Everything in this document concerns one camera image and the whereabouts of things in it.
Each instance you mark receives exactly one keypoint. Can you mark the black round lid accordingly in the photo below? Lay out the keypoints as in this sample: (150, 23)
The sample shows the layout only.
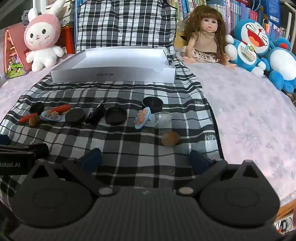
(74, 115)

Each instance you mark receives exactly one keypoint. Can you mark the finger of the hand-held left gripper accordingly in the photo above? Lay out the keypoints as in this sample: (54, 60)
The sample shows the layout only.
(3, 140)
(39, 150)

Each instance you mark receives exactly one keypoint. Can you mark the blue robot cat plush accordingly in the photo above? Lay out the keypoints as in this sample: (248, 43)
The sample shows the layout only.
(282, 62)
(245, 53)

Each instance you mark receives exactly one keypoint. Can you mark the red tin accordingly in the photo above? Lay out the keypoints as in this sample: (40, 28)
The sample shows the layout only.
(69, 39)

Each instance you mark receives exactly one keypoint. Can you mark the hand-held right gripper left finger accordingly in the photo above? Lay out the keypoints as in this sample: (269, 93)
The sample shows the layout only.
(91, 162)

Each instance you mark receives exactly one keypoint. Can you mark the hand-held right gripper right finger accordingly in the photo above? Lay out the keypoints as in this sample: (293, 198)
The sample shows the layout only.
(199, 162)

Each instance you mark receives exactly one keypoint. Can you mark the pink miniature house toy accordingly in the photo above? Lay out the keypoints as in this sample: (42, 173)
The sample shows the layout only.
(13, 58)

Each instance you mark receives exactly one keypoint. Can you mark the small black round container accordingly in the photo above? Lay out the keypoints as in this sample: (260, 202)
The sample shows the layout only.
(37, 108)

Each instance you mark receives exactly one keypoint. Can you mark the printed cardboard box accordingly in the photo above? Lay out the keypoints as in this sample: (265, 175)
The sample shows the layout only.
(285, 226)

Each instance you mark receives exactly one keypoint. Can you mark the yellow cardboard piece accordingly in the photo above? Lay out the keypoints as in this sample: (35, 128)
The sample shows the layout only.
(179, 41)

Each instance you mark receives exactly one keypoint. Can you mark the brown toy acorn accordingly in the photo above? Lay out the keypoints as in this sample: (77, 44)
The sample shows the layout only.
(34, 121)

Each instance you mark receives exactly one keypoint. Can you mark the black white plaid cloth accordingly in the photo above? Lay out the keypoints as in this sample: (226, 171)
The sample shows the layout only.
(138, 143)

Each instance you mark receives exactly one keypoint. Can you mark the long-haired baby doll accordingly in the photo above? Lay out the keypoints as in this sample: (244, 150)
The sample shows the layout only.
(208, 39)

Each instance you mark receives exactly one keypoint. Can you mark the white cardboard box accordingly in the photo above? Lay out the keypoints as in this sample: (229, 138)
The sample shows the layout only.
(115, 75)

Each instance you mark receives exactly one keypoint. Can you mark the black round tin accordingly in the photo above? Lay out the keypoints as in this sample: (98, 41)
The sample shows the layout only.
(115, 115)
(152, 103)

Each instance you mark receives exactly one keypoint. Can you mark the brown toy ball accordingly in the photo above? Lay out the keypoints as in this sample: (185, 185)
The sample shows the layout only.
(170, 139)

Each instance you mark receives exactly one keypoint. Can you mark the row of upright books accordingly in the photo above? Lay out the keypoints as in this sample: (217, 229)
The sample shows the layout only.
(231, 11)

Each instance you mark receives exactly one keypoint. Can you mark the red toy carrot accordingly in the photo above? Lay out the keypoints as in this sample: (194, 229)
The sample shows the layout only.
(24, 118)

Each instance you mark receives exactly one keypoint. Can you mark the stack of flat books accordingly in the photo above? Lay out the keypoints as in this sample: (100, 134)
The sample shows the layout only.
(67, 18)

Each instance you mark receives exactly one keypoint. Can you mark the pink hooded bunny plush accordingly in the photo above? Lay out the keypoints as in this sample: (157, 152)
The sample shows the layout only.
(42, 34)

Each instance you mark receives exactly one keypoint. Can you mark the clear plastic bowl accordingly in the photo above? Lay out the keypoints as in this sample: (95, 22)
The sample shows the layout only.
(161, 118)

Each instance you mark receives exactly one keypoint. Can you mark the grey plush toy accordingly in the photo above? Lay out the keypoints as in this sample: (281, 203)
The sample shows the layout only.
(26, 16)

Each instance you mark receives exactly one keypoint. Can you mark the blue oval toy tray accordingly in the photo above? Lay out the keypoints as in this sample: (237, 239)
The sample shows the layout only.
(50, 115)
(142, 118)

